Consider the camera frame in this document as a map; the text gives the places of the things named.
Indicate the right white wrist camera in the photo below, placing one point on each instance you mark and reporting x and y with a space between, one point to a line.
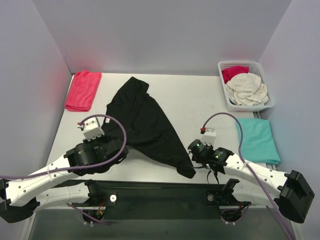
208 136

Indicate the white laundry basket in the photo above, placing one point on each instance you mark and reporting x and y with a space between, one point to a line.
255 68

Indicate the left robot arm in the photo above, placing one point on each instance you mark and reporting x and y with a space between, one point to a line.
23 197

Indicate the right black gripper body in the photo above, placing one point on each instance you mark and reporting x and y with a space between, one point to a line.
194 157

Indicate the black t shirt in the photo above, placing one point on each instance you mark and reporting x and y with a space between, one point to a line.
148 130

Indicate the folded pink t shirt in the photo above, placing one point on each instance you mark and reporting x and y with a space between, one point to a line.
82 91

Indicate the red t shirt in basket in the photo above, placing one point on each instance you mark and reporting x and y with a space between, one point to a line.
230 72

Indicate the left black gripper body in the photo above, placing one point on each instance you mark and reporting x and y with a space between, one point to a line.
120 149

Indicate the aluminium rail frame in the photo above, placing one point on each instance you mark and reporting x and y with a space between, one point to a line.
275 210

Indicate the cream t shirt in basket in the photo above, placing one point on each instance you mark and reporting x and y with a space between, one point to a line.
247 89

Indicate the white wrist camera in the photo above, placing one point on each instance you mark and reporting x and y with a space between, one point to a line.
91 129
208 136

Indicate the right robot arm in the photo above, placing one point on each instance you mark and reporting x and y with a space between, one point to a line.
289 191

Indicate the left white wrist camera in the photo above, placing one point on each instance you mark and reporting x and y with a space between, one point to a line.
91 129

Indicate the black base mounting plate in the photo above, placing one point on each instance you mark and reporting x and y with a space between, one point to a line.
126 200

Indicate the folded teal t shirt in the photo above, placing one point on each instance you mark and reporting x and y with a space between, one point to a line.
258 144

